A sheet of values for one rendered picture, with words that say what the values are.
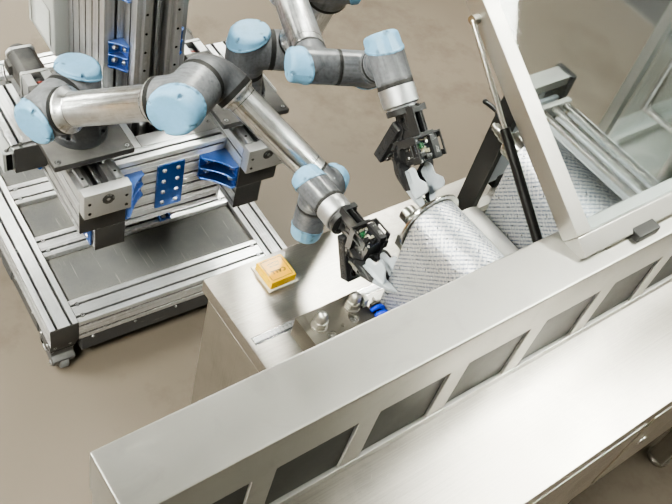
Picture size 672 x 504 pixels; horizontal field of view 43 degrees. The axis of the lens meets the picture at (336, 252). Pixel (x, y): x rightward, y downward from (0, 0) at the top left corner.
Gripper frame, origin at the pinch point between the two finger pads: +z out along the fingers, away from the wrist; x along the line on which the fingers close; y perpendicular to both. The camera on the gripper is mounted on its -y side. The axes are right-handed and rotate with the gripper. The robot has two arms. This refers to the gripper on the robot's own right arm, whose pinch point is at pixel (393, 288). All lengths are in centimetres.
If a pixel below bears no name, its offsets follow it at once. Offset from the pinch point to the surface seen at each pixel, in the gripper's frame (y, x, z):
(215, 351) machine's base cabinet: -36.2, -25.9, -22.7
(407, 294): 2.7, -0.3, 3.9
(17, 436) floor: -109, -63, -62
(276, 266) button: -16.6, -9.6, -26.4
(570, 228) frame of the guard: 59, -14, 32
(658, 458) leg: -106, 118, 50
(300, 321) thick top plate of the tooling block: -6.1, -19.4, -5.2
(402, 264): 8.1, -0.3, -0.2
